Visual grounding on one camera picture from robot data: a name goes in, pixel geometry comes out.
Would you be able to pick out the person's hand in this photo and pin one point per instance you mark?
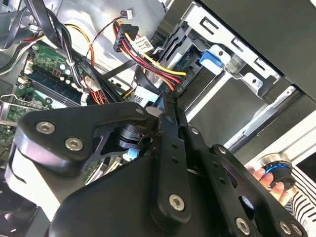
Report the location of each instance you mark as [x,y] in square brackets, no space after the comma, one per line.
[265,176]

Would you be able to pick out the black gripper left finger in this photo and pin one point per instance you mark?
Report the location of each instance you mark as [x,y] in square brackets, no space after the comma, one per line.
[61,128]

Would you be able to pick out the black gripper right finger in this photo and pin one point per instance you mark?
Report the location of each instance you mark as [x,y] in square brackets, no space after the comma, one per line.
[229,168]

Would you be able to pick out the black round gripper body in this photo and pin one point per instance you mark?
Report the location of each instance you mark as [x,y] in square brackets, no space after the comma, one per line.
[111,209]

